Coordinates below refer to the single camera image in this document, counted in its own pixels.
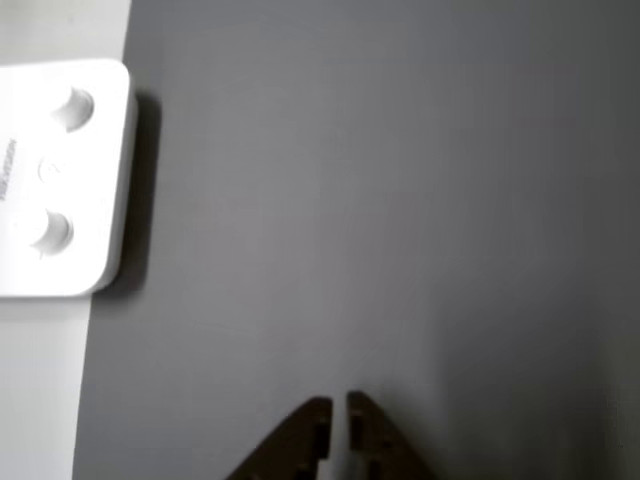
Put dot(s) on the grey table mat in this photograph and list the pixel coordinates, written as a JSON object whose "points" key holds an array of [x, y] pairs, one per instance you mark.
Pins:
{"points": [[350, 200]]}

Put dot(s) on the white device with two dimples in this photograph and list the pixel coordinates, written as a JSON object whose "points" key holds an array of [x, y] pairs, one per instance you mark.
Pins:
{"points": [[60, 175]]}

